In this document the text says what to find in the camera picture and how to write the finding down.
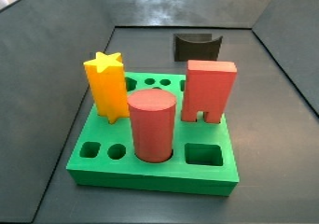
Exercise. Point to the yellow star block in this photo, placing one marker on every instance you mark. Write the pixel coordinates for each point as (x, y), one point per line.
(105, 73)

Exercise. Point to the black curved cradle stand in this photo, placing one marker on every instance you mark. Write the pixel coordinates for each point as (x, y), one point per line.
(197, 47)

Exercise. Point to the red arch block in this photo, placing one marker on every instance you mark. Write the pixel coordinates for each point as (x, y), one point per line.
(207, 88)

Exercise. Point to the green shape sorter base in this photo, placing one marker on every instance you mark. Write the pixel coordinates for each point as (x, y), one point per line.
(202, 163)

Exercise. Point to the red cylinder block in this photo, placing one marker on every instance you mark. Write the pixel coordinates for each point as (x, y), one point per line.
(153, 110)

